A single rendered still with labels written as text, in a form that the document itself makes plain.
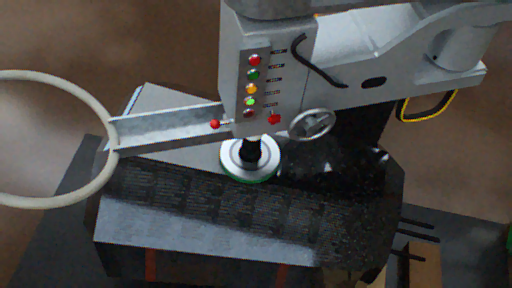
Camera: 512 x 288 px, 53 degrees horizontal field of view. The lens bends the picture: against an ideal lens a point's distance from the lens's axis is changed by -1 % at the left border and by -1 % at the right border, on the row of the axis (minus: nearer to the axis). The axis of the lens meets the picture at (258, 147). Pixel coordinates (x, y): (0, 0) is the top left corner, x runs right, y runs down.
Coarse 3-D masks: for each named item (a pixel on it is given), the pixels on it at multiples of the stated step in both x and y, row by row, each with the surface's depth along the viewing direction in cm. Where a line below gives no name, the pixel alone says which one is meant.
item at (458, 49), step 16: (448, 32) 154; (464, 32) 151; (480, 32) 150; (496, 32) 154; (432, 48) 162; (448, 48) 157; (464, 48) 155; (480, 48) 155; (448, 64) 161; (464, 64) 160
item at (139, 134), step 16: (160, 112) 159; (176, 112) 161; (192, 112) 163; (208, 112) 166; (224, 112) 168; (128, 128) 160; (144, 128) 160; (160, 128) 161; (176, 128) 162; (192, 128) 162; (208, 128) 163; (224, 128) 158; (320, 128) 165; (128, 144) 151; (144, 144) 151; (160, 144) 154; (176, 144) 156; (192, 144) 158
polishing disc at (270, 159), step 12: (228, 144) 184; (240, 144) 185; (264, 144) 186; (228, 156) 181; (264, 156) 182; (276, 156) 183; (228, 168) 178; (240, 168) 178; (252, 168) 179; (264, 168) 179
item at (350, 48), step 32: (448, 0) 139; (480, 0) 139; (320, 32) 147; (352, 32) 147; (384, 32) 144; (416, 32) 140; (320, 64) 141; (352, 64) 143; (384, 64) 147; (416, 64) 152; (480, 64) 167; (320, 96) 151; (352, 96) 155; (384, 96) 160
